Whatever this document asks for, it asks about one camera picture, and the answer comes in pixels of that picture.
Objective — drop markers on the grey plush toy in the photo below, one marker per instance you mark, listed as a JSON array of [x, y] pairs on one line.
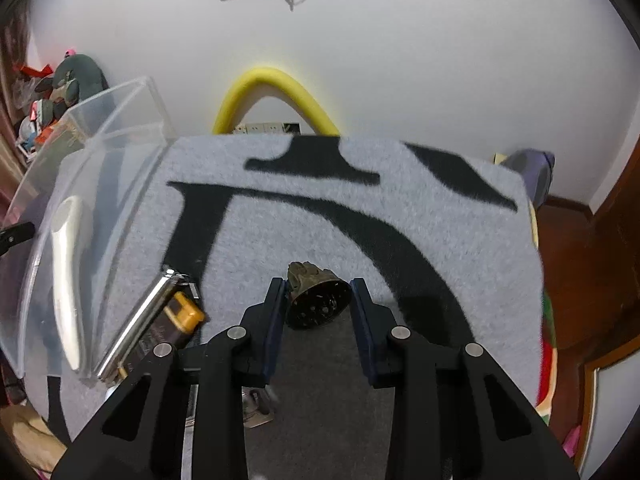
[[75, 80]]

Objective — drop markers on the yellow foam tube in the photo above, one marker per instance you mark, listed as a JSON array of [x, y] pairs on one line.
[[272, 92]]

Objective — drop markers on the black and yellow battery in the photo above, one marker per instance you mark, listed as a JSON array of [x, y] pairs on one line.
[[172, 327]]

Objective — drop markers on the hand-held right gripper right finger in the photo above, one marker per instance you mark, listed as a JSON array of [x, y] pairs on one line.
[[361, 327]]

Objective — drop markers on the white power strip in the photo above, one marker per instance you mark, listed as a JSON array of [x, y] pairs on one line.
[[267, 128]]

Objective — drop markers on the clear plastic storage box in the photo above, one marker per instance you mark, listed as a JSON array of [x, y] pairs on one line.
[[82, 220]]

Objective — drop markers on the dark perforated metal cup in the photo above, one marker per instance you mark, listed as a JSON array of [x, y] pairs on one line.
[[312, 297]]

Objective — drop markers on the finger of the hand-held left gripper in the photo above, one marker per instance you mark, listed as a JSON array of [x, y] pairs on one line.
[[12, 237]]

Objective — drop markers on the colourful striped blanket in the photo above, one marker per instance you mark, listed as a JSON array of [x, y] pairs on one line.
[[547, 350]]

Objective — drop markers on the grey mat with black print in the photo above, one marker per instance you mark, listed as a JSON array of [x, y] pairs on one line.
[[325, 230]]

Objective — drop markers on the small printed card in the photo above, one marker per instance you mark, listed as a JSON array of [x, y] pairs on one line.
[[257, 405]]

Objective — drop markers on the pile of toys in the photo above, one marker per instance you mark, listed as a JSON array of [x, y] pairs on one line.
[[35, 120]]

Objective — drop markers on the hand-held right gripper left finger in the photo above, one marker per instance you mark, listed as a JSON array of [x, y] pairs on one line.
[[274, 322]]

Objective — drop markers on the silver harmonica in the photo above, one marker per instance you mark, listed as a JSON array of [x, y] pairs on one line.
[[137, 327]]

